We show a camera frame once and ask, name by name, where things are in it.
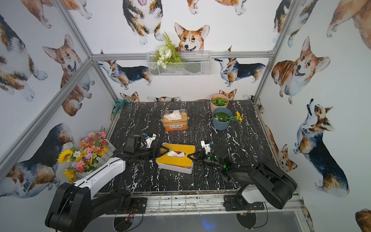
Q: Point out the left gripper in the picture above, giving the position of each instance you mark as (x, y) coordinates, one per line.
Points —
(152, 149)

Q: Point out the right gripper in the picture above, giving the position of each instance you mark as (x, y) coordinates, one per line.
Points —
(199, 157)

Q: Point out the yellow wooden slotted lid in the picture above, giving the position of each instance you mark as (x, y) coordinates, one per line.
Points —
(180, 162)

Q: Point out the white rectangular tissue box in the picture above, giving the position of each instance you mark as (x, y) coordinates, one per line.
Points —
(175, 168)

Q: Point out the clear plastic tissue box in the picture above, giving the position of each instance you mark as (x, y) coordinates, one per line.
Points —
(175, 126)

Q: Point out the orange tissue pack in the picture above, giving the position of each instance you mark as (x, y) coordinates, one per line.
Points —
(176, 154)
(174, 116)

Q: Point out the light wooden slotted lid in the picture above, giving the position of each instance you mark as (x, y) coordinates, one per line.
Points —
(184, 119)

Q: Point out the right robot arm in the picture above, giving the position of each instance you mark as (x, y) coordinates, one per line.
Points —
(262, 182)

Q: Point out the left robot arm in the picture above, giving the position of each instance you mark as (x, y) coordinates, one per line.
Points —
(74, 205)

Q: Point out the blue-grey plant pot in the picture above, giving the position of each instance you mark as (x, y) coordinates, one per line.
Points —
(221, 118)

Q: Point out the yellow artificial flower sprig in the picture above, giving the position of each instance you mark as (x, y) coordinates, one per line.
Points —
(238, 117)

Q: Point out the colourful flower bouquet planter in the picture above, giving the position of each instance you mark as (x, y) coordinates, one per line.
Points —
(92, 152)

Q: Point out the green cloth at corner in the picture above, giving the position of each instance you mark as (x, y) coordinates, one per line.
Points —
(119, 104)

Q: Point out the pink plant pot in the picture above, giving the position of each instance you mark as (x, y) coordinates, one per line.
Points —
(218, 101)

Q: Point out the white flowers with fern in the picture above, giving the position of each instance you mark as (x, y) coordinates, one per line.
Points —
(167, 56)

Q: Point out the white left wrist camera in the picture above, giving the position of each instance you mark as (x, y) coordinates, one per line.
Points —
(149, 139)

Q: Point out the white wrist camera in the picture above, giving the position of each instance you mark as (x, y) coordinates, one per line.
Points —
(149, 139)
(207, 147)

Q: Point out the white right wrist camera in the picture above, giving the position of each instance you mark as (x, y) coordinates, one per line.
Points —
(207, 147)

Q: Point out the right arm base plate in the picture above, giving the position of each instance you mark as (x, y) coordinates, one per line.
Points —
(238, 203)

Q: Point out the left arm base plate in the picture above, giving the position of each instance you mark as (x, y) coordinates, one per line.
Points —
(137, 205)

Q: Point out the white wire wall basket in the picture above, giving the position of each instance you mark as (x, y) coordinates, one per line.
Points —
(194, 64)

